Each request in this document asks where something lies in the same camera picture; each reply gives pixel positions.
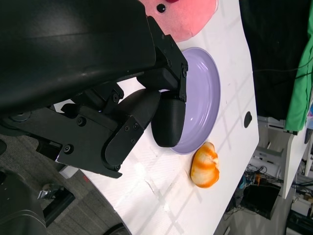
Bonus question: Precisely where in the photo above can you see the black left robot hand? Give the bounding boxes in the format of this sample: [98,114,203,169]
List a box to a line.
[0,0,189,180]

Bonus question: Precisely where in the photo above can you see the pink plush beaver doll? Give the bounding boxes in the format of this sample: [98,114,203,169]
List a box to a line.
[143,0,220,42]

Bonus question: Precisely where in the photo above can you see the lavender round plate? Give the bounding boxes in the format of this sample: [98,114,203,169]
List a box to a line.
[157,47,222,156]

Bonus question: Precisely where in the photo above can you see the black table foot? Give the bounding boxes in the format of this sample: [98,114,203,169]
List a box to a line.
[42,186,75,227]

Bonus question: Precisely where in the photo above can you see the dark grey robot body shell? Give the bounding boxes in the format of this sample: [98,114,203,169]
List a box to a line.
[0,168,47,235]

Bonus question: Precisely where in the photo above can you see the orange striped bun toy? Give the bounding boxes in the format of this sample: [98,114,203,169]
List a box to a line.
[190,141,220,188]

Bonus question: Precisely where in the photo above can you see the black table grommet cap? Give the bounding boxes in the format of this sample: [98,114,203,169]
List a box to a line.
[244,111,253,128]

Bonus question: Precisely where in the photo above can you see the black backdrop curtain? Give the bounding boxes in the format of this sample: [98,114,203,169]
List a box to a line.
[239,0,313,119]

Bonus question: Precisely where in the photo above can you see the green cloth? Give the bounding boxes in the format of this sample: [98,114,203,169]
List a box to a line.
[285,31,313,135]

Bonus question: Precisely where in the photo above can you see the black box on floor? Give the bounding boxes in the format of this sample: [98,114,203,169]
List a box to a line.
[244,183,281,220]

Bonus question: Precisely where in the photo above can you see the white side desk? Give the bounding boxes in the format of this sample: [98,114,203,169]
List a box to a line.
[256,115,313,199]

